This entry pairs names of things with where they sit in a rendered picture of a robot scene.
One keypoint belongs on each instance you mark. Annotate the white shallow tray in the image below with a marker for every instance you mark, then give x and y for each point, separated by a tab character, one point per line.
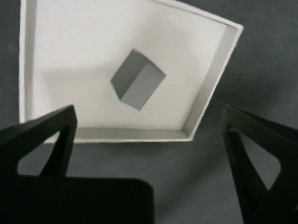
72	49

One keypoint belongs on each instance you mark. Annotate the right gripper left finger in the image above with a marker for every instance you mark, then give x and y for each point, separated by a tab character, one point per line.
19	140

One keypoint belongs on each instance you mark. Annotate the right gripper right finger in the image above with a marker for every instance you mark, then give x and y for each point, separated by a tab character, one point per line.
281	201

